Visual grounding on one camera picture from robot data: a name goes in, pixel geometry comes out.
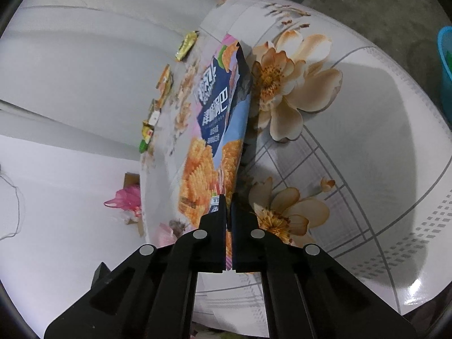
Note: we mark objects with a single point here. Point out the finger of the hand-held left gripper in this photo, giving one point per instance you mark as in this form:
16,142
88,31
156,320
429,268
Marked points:
101,274

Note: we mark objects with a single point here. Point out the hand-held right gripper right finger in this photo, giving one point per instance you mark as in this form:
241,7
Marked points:
243,243

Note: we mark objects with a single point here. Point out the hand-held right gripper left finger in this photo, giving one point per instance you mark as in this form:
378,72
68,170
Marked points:
212,240

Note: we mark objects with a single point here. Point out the pink snack bag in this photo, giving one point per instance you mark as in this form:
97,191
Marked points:
208,120

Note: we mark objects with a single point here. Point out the blue plastic wastebasket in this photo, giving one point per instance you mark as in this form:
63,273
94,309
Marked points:
443,42

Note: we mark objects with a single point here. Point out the pink plastic bag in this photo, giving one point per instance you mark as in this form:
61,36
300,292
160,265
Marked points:
125,197

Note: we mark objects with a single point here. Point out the small green wrapper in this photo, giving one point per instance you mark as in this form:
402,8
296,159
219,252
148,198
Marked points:
142,146

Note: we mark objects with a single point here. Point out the small yellow wrapper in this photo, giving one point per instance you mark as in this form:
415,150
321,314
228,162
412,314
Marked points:
147,130

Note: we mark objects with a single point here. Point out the small white brown wrapper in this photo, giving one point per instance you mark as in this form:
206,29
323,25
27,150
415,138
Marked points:
154,111

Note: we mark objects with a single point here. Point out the floral tablecloth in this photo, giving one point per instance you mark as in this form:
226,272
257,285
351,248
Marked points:
353,130

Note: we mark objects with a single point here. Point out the small orange wrapper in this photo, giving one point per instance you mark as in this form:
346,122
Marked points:
165,81

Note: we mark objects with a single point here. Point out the yellow green wrapper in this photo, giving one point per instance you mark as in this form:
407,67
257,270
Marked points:
186,44

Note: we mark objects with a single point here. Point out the grey curtain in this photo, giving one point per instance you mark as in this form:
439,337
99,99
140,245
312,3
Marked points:
106,42

